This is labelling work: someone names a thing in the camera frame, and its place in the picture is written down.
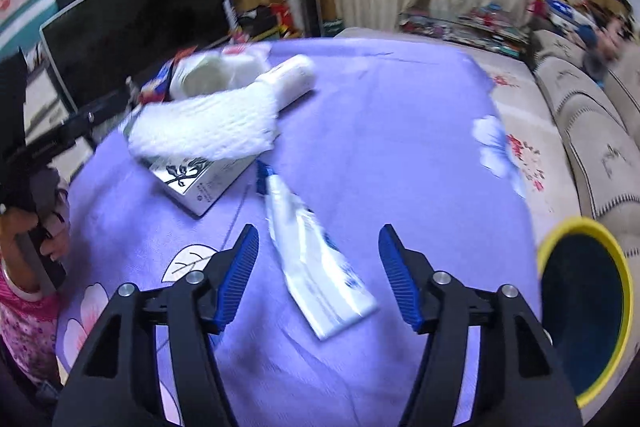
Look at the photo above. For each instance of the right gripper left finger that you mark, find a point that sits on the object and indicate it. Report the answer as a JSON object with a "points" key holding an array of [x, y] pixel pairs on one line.
{"points": [[114, 380]]}

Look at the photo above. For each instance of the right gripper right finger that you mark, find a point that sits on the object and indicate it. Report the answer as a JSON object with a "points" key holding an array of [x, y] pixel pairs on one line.
{"points": [[520, 379]]}

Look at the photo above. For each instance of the white blue toothpaste tube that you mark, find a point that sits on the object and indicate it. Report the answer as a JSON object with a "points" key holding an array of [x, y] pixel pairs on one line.
{"points": [[318, 276]]}

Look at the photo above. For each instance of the yellow rimmed dark trash bin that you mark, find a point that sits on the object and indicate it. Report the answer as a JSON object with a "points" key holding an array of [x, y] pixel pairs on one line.
{"points": [[587, 306]]}

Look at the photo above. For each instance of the person's left hand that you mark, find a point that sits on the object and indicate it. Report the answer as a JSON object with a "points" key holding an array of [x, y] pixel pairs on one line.
{"points": [[32, 246]]}

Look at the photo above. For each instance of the black flat television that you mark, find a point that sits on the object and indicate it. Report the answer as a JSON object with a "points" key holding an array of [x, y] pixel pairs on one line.
{"points": [[95, 45]]}

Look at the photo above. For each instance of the red snack wrapper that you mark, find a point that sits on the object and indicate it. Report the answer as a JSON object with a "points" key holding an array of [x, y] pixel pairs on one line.
{"points": [[156, 90]]}

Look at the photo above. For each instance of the white patterned carton box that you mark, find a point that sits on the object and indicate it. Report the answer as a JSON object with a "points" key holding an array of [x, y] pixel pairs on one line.
{"points": [[196, 184]]}

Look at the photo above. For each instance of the white foam fruit net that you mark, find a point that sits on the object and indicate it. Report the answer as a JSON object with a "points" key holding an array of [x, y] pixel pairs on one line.
{"points": [[225, 125]]}

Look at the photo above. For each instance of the white plastic bottle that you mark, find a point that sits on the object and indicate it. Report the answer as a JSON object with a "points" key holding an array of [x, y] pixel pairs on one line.
{"points": [[290, 80]]}

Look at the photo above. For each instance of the beige sectional sofa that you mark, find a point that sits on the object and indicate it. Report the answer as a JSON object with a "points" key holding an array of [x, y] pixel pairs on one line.
{"points": [[599, 128]]}

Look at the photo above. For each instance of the purple floral tablecloth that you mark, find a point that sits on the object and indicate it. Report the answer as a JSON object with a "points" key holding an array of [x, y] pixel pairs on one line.
{"points": [[331, 153]]}

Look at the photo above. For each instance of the low shelf with clutter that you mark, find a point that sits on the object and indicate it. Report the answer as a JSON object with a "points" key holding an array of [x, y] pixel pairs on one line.
{"points": [[488, 28]]}

